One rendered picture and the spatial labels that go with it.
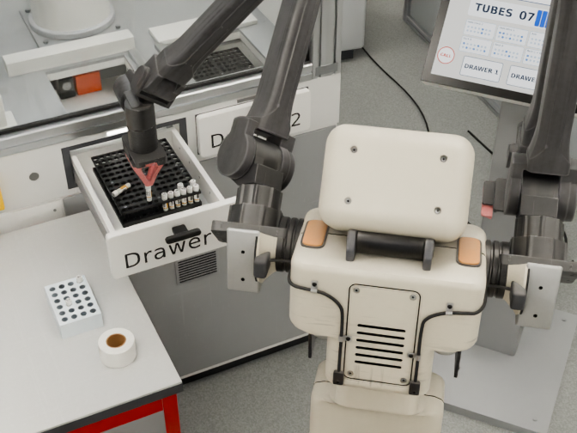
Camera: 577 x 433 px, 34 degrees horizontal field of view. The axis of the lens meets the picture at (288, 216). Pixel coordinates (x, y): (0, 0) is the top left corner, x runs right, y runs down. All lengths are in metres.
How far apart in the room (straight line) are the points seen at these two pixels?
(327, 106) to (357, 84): 1.76
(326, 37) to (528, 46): 0.47
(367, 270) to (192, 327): 1.35
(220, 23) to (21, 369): 0.75
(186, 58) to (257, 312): 1.10
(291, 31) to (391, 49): 2.89
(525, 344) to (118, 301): 1.40
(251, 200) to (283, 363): 1.46
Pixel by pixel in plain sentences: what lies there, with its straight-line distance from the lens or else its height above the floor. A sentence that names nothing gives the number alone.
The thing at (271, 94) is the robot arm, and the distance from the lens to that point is 1.52.
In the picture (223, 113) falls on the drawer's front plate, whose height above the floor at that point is 0.93.
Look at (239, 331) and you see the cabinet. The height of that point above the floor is 0.18.
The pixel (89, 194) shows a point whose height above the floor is 0.89.
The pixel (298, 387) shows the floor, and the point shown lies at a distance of 2.82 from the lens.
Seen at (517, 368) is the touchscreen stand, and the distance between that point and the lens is 2.89.
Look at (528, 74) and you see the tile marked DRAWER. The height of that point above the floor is 1.01.
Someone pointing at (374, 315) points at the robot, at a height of 1.16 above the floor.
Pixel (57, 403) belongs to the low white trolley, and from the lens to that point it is 1.84.
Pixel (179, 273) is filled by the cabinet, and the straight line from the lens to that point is 2.49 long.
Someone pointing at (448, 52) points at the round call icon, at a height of 1.02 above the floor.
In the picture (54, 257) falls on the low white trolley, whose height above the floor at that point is 0.76.
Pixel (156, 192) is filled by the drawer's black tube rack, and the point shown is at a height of 0.90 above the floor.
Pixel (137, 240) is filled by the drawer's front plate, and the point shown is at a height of 0.90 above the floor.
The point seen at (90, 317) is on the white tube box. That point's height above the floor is 0.80.
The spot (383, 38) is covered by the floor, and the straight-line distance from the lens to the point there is 4.51.
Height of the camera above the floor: 2.13
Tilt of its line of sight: 39 degrees down
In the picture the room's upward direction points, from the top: straight up
